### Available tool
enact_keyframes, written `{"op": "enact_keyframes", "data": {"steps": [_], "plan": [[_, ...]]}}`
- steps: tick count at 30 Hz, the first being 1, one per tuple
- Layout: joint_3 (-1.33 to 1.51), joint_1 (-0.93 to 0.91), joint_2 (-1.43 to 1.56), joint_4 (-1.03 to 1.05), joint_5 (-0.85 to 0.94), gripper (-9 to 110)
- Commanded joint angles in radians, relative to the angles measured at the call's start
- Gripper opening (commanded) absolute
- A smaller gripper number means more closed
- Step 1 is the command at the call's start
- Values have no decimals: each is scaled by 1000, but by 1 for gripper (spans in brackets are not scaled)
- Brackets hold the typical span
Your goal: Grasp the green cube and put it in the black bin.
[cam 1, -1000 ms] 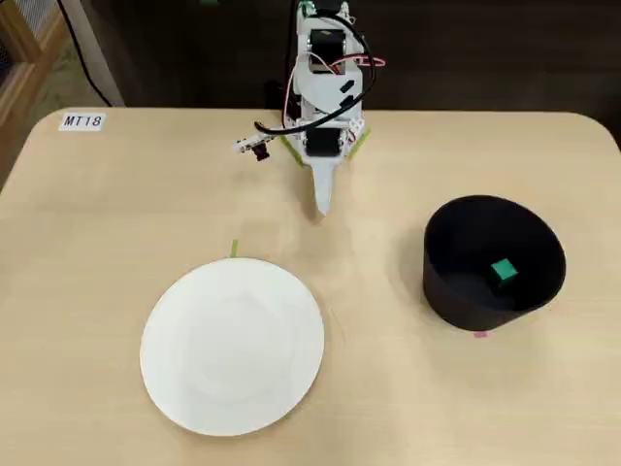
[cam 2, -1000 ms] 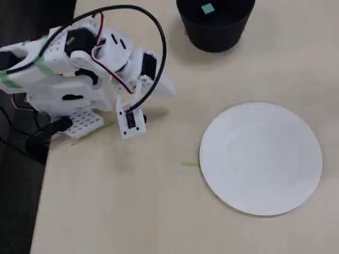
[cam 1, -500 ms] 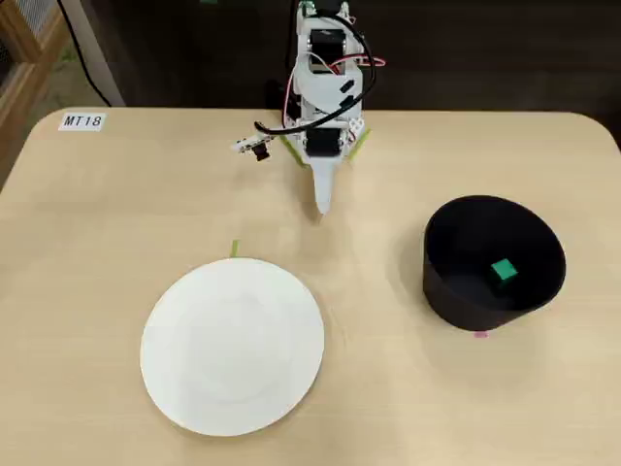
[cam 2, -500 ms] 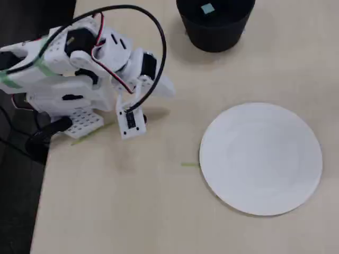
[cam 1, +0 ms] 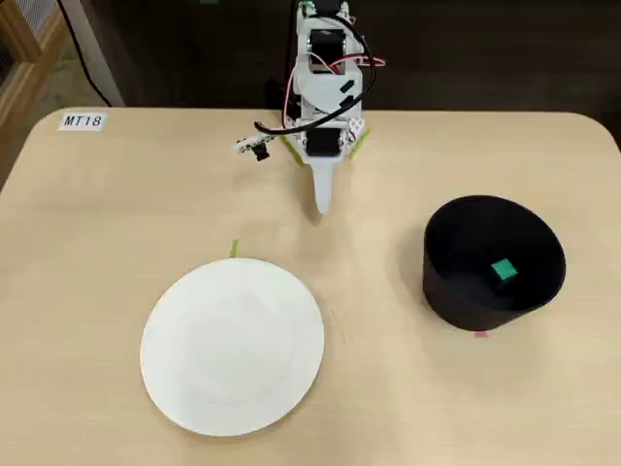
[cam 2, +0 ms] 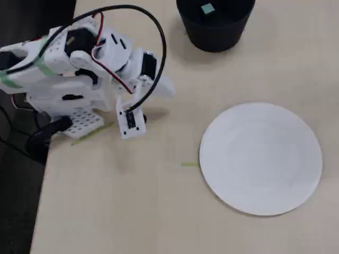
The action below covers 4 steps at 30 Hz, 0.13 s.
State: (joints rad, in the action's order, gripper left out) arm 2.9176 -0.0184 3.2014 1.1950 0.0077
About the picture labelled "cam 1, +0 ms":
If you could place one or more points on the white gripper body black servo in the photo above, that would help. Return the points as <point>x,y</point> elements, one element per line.
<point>322,144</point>

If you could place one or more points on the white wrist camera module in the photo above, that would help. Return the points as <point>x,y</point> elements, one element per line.
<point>252,145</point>

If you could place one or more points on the white paper plate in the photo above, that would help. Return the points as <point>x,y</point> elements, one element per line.
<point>233,347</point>

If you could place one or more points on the black round bin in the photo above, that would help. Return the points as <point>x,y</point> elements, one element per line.
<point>466,301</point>

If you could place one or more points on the long green tape strip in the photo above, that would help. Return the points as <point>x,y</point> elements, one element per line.
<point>360,142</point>
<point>292,150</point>

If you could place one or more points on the short green tape mark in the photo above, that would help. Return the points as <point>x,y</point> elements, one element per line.
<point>234,248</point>

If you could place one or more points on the white MT18 label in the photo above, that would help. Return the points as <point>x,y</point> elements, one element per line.
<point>81,121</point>

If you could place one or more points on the wooden shelf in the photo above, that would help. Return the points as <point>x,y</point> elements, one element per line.
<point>24,63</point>

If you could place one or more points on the green cube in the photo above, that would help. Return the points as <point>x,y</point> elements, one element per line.
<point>503,270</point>

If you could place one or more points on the pink tape mark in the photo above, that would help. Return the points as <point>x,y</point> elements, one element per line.
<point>480,333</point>

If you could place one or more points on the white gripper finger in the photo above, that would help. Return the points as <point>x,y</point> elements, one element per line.
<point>324,184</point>

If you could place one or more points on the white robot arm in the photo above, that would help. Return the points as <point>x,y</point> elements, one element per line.
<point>322,87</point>

